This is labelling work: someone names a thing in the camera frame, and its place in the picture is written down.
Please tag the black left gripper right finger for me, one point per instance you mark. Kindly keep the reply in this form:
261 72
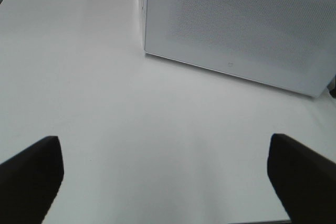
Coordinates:
303 180

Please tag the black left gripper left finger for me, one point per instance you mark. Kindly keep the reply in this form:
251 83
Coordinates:
30 181

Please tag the white microwave door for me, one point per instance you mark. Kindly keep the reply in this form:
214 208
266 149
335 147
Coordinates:
288 44

